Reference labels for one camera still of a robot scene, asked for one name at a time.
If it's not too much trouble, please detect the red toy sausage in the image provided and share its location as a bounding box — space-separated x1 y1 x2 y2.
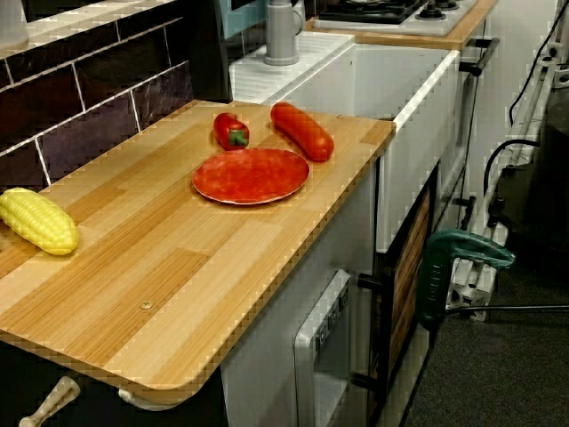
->
269 101 335 163

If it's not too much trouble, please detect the red toy chili pepper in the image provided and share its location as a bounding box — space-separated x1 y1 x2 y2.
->
212 112 251 151

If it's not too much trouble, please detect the red round plate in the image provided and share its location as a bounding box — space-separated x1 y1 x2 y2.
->
191 148 311 207

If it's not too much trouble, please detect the grey framed oven door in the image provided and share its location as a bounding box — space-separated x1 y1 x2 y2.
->
293 269 352 427

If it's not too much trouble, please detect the wooden slat cabinet door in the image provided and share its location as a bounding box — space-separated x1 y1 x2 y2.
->
387 186 436 379

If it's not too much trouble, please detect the white sink unit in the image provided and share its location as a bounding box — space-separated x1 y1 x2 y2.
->
228 30 461 254

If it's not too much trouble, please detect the green clamp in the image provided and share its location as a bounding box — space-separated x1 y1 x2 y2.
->
417 229 517 331

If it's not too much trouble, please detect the white kitchen cabinet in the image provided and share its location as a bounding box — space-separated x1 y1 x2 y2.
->
220 44 494 427

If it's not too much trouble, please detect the dark grey upright panel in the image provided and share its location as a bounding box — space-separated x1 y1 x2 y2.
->
186 0 232 103

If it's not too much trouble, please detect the grey toy faucet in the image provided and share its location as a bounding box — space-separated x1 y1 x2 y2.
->
265 0 308 67

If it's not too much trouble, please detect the teal plastic bin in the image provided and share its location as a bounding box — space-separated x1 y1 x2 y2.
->
220 0 268 41

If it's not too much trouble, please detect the dark tile backsplash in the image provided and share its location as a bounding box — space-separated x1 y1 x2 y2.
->
0 17 196 190

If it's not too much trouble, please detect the white toy stove top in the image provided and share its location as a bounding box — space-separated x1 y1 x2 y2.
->
313 0 479 37

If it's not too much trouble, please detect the yellow toy corn cob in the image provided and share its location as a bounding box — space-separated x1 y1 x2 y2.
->
0 187 80 257

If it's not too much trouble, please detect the black metal rod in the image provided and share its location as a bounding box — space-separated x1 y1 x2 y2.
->
444 304 569 316

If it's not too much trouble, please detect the black round base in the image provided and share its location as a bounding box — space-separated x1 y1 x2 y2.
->
488 86 569 268

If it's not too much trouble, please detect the cream shelf ledge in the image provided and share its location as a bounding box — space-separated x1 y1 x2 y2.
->
0 0 188 59

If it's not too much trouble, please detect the plain white container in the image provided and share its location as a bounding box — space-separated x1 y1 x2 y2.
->
0 0 30 48

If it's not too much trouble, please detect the black door handle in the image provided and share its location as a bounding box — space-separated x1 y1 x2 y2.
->
350 255 397 410

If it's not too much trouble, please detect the black looped cable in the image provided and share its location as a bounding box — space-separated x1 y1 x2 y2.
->
483 139 541 179

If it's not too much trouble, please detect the black oven handle bar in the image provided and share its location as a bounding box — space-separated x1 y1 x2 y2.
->
459 37 501 77

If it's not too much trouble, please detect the aluminium frame rail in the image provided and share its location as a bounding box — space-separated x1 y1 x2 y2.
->
444 39 564 322

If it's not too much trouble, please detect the cream wooden handle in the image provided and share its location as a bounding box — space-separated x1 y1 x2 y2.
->
20 376 82 427

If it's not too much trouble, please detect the thin black hanging cable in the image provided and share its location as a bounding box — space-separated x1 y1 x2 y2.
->
509 0 569 125

